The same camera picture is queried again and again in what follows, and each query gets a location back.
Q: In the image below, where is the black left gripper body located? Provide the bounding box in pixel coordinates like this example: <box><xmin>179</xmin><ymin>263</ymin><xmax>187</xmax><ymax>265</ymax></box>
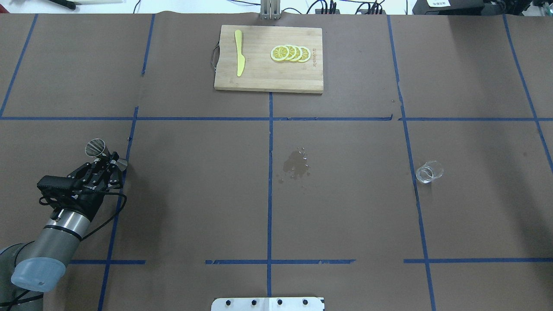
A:
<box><xmin>52</xmin><ymin>179</ymin><xmax>109</xmax><ymax>221</ymax></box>

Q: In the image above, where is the steel jigger cup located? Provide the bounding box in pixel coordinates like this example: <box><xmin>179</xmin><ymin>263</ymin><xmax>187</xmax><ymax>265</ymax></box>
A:
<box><xmin>85</xmin><ymin>138</ymin><xmax>128</xmax><ymax>171</ymax></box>

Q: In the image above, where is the small glass measuring cup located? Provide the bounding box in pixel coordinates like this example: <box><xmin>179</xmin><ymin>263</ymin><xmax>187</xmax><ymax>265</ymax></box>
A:
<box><xmin>415</xmin><ymin>161</ymin><xmax>444</xmax><ymax>184</ymax></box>

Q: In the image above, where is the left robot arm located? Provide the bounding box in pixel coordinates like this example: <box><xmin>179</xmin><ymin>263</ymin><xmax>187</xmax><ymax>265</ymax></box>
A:
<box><xmin>1</xmin><ymin>158</ymin><xmax>128</xmax><ymax>311</ymax></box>

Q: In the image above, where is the yellow plastic knife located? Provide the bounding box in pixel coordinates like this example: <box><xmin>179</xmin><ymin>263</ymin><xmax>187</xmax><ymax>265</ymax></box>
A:
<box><xmin>234</xmin><ymin>29</ymin><xmax>245</xmax><ymax>77</ymax></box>

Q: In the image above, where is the bamboo cutting board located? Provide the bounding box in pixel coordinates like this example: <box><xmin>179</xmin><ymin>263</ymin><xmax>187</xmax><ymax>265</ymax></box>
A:
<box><xmin>214</xmin><ymin>24</ymin><xmax>324</xmax><ymax>94</ymax></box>

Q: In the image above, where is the lemon slice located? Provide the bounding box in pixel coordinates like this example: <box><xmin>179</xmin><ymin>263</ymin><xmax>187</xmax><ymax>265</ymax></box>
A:
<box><xmin>296</xmin><ymin>47</ymin><xmax>311</xmax><ymax>63</ymax></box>
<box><xmin>270</xmin><ymin>45</ymin><xmax>290</xmax><ymax>62</ymax></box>
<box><xmin>285</xmin><ymin>44</ymin><xmax>299</xmax><ymax>61</ymax></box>
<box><xmin>290</xmin><ymin>46</ymin><xmax>303</xmax><ymax>62</ymax></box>

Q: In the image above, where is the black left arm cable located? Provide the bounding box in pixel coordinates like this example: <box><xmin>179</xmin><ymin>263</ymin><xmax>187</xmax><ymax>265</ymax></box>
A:
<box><xmin>39</xmin><ymin>192</ymin><xmax>128</xmax><ymax>242</ymax></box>

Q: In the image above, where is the black handled tool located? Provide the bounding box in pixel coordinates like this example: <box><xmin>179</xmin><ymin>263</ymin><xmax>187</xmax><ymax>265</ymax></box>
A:
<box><xmin>49</xmin><ymin>0</ymin><xmax>77</xmax><ymax>10</ymax></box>

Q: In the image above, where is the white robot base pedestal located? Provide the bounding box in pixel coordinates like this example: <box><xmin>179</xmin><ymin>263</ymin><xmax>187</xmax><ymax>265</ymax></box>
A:
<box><xmin>210</xmin><ymin>297</ymin><xmax>325</xmax><ymax>311</ymax></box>

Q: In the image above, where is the aluminium frame post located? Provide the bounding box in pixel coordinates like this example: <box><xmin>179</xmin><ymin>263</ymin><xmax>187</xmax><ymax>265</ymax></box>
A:
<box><xmin>259</xmin><ymin>0</ymin><xmax>282</xmax><ymax>20</ymax></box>

